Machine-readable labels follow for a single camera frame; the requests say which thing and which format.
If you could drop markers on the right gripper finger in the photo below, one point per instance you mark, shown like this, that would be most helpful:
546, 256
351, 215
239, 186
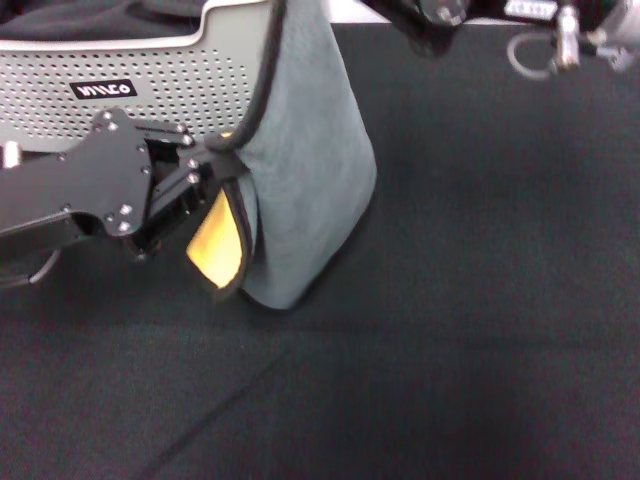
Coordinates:
392, 10

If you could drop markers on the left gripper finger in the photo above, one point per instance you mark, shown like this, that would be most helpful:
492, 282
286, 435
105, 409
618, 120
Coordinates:
175, 200
165, 134

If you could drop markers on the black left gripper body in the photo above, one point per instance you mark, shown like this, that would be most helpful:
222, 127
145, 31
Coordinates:
75, 180

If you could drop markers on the silver connector plug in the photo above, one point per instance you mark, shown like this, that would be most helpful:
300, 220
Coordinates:
567, 40

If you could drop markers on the gray perforated plastic storage box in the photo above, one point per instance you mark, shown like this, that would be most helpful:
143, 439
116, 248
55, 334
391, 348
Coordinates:
175, 75

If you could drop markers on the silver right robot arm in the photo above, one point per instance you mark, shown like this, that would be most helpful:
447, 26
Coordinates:
625, 15

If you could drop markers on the black knit cloth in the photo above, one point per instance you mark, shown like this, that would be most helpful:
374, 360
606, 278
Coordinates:
75, 20

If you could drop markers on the gray yellow towel black trim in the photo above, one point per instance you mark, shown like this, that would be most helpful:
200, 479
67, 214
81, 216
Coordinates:
310, 175

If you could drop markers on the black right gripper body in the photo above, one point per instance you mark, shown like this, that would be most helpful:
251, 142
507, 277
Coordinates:
480, 10

